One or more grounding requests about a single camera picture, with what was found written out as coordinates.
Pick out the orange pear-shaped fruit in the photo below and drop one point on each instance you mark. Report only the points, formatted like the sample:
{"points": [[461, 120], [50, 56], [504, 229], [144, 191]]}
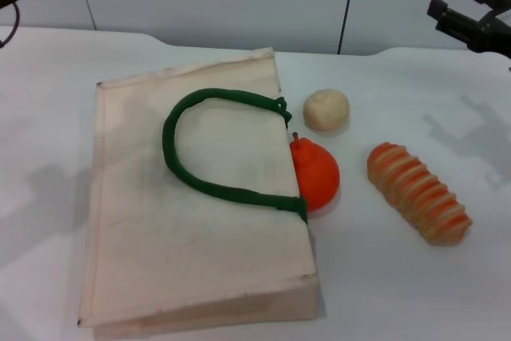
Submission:
{"points": [[317, 177]]}

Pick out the round cream bun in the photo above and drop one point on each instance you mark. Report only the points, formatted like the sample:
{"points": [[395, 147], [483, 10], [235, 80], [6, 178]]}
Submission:
{"points": [[326, 109]]}

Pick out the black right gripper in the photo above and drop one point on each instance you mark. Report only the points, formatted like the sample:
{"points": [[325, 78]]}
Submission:
{"points": [[495, 29]]}

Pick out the orange striped bread loaf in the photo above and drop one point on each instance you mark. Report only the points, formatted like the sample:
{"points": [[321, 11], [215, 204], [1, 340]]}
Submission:
{"points": [[419, 193]]}

